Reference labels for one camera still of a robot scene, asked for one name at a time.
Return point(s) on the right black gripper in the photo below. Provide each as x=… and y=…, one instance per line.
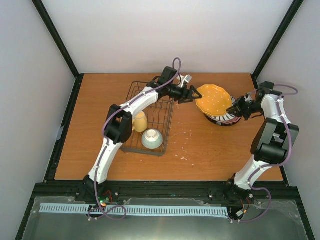
x=237, y=107

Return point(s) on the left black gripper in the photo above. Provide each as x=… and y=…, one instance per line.
x=184, y=96

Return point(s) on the orange dotted plate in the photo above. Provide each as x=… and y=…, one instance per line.
x=210, y=90

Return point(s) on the dark wire dish rack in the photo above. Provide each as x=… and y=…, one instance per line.
x=159, y=117

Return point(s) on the yellow ceramic mug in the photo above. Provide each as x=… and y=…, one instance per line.
x=140, y=122

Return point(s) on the light green ceramic bowl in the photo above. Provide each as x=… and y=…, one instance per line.
x=152, y=139

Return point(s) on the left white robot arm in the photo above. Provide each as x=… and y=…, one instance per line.
x=119, y=123

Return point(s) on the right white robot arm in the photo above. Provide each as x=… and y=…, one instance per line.
x=272, y=145

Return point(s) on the black white striped plate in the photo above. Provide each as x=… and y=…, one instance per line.
x=225, y=118

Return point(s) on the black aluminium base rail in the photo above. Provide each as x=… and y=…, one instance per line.
x=219, y=192

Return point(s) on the right black frame post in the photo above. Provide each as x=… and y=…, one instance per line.
x=282, y=28

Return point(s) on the black frame post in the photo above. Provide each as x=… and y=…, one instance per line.
x=48, y=22
x=282, y=28

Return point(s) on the left black frame post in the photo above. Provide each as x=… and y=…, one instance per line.
x=48, y=22

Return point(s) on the light blue cable duct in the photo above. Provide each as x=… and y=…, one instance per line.
x=137, y=210

